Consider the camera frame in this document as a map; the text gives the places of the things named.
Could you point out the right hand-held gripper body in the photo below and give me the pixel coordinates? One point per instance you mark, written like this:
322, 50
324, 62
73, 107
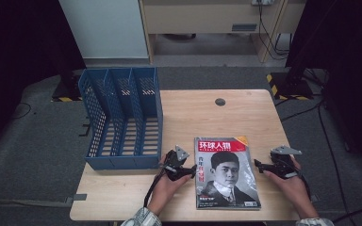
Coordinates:
284, 166

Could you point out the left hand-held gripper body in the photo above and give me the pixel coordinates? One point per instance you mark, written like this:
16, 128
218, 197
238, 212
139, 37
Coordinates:
173, 163

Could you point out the magazine with portrait cover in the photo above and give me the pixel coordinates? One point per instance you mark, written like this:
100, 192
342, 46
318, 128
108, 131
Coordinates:
226, 175

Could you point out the blue plastic file rack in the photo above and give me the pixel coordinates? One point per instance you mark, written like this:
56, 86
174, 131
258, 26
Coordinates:
122, 125

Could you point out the person's right hand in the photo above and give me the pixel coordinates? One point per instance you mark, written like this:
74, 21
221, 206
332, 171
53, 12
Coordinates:
292, 191

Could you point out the person's left hand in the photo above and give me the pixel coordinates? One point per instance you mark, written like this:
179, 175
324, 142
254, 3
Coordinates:
165, 191

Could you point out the grey tape strip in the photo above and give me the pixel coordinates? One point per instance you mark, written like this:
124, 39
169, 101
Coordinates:
77, 197
315, 197

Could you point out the round grey table grommet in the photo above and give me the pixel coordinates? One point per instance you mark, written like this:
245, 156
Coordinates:
220, 102

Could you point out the black curtain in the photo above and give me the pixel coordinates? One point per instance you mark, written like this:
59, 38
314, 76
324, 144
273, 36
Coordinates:
352, 62
15, 56

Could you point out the light wooden desk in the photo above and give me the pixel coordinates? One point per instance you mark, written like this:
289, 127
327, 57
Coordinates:
201, 17

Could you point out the white cabinet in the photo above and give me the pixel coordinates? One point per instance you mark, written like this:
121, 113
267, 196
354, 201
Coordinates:
106, 28

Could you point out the white power strip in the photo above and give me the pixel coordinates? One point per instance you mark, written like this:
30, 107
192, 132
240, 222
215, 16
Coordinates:
261, 2

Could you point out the black table bracket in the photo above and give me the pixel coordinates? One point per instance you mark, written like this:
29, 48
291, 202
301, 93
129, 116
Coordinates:
85, 127

